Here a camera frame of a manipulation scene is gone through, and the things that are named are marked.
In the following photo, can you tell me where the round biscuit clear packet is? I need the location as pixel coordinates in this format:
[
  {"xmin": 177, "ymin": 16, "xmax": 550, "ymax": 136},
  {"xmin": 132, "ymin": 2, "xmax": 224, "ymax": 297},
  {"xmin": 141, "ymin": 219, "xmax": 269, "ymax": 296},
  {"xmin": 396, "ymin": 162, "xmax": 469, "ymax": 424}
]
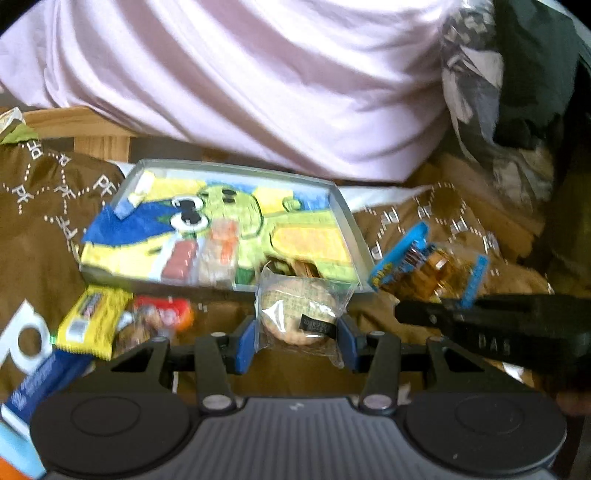
[{"xmin": 254, "ymin": 264, "xmax": 356, "ymax": 368}]

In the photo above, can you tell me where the gold foil snack packet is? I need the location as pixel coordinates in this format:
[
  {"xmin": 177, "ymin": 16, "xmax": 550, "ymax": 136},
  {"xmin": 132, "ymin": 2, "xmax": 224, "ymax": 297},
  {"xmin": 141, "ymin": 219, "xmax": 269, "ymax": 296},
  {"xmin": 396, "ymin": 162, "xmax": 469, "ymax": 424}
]
[{"xmin": 267, "ymin": 259, "xmax": 322, "ymax": 278}]

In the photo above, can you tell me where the rice cracker packet orange label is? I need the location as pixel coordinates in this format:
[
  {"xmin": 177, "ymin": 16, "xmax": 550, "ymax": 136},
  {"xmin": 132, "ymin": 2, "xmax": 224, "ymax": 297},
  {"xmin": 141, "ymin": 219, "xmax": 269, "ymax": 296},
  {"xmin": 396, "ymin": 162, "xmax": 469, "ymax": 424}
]
[{"xmin": 197, "ymin": 218, "xmax": 239, "ymax": 288}]

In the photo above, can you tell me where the nut mix snack packet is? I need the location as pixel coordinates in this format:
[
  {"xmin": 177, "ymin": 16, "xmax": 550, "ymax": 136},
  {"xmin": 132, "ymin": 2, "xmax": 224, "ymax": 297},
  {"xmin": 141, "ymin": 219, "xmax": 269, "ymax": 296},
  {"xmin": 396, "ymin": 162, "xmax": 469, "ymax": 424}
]
[{"xmin": 112, "ymin": 296, "xmax": 194, "ymax": 359}]

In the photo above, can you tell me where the blue edged candy packet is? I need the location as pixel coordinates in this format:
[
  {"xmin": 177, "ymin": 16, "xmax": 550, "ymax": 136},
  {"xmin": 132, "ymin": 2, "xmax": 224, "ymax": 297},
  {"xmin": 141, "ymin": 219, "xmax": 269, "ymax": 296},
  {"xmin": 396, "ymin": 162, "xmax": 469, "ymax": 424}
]
[{"xmin": 369, "ymin": 222, "xmax": 490, "ymax": 309}]

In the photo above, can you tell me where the pink sausage packet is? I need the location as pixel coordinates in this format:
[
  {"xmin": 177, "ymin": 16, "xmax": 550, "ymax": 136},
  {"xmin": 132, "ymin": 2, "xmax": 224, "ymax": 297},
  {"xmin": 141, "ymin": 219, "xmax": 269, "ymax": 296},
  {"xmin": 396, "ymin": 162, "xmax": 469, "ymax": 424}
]
[{"xmin": 161, "ymin": 239, "xmax": 198, "ymax": 282}]

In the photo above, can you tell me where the yellow snack bar packet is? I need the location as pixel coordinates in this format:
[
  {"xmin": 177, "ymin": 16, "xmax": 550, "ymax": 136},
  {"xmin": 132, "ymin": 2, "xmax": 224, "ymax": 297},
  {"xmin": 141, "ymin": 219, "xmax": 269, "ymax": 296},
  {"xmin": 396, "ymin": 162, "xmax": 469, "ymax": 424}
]
[{"xmin": 55, "ymin": 285, "xmax": 133, "ymax": 360}]

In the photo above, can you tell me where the blue stick packet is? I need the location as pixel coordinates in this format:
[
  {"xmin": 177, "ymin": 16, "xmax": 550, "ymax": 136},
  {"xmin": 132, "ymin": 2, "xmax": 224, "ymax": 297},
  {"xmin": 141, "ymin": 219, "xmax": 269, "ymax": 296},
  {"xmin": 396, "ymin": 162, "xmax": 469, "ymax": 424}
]
[{"xmin": 1, "ymin": 349, "xmax": 94, "ymax": 439}]

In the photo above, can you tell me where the grey tray with frog drawing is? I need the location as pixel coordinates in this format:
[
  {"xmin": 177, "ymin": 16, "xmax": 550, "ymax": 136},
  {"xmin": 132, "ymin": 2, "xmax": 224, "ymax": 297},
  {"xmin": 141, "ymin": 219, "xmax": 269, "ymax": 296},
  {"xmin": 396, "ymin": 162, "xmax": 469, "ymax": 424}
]
[{"xmin": 80, "ymin": 159, "xmax": 373, "ymax": 295}]

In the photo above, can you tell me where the dark green cloth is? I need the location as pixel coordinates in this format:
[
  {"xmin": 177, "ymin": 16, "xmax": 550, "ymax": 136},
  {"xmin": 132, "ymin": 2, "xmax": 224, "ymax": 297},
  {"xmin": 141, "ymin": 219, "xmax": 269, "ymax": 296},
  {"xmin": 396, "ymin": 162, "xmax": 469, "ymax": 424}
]
[{"xmin": 494, "ymin": 1, "xmax": 590, "ymax": 150}]

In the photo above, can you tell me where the brown patterned blanket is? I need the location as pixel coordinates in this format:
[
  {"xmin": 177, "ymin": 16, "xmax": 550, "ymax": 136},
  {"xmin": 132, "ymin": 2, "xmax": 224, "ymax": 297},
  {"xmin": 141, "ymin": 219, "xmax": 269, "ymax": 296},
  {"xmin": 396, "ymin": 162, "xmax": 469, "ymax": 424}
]
[{"xmin": 0, "ymin": 108, "xmax": 560, "ymax": 480}]

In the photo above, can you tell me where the pink draped sheet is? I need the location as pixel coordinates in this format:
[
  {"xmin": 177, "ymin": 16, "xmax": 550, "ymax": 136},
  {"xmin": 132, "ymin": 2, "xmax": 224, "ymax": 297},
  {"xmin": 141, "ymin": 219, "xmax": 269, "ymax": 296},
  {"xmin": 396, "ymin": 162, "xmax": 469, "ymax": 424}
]
[{"xmin": 1, "ymin": 1, "xmax": 453, "ymax": 183}]

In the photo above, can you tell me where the grey floral bedding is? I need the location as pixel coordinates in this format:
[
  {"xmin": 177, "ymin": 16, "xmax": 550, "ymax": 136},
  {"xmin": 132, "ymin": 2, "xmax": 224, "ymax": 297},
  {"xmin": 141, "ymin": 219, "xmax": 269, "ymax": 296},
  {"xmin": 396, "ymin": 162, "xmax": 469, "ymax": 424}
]
[{"xmin": 441, "ymin": 1, "xmax": 554, "ymax": 213}]

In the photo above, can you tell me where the wooden bed frame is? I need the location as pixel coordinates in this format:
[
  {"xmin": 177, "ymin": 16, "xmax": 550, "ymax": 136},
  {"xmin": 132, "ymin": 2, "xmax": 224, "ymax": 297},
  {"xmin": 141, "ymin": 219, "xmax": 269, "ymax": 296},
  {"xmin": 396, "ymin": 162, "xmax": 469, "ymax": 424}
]
[{"xmin": 23, "ymin": 107, "xmax": 137, "ymax": 163}]

